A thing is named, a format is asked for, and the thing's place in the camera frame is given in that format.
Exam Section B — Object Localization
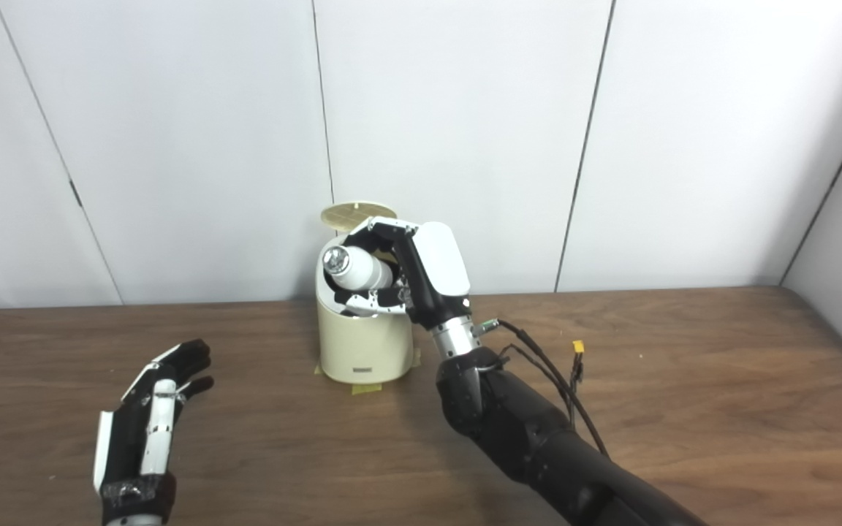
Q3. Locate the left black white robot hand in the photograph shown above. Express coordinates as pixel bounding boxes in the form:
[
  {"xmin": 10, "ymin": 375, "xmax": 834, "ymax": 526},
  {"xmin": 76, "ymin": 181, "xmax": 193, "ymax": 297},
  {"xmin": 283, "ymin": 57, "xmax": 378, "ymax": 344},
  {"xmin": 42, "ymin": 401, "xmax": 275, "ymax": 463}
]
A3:
[{"xmin": 93, "ymin": 338, "xmax": 215, "ymax": 505}]

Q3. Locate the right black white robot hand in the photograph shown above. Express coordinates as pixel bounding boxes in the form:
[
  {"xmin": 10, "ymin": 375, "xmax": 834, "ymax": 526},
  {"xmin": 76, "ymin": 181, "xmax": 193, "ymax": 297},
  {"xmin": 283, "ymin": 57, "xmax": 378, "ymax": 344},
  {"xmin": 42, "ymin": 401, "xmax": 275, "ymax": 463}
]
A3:
[{"xmin": 330, "ymin": 217, "xmax": 473, "ymax": 329}]

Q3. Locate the small white plastic bottle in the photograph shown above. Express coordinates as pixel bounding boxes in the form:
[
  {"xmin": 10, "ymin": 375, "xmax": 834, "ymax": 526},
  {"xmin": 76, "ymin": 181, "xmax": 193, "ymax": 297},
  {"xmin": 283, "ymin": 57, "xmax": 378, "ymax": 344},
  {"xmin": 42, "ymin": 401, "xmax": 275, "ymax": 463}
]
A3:
[{"xmin": 322, "ymin": 245, "xmax": 394, "ymax": 291}]

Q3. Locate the cream round bin lid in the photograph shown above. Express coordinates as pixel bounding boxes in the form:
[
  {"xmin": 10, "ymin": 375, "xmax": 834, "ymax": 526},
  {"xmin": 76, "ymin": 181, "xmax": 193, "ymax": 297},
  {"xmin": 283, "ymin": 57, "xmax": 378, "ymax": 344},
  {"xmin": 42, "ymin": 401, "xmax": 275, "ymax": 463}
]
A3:
[{"xmin": 320, "ymin": 201, "xmax": 398, "ymax": 235}]

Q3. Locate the cream-colored round bin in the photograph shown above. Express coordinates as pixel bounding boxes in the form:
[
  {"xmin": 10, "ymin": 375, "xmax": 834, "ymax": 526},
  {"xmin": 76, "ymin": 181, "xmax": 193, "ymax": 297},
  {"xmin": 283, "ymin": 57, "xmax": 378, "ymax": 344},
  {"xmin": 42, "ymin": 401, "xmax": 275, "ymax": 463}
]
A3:
[{"xmin": 315, "ymin": 232, "xmax": 416, "ymax": 384}]

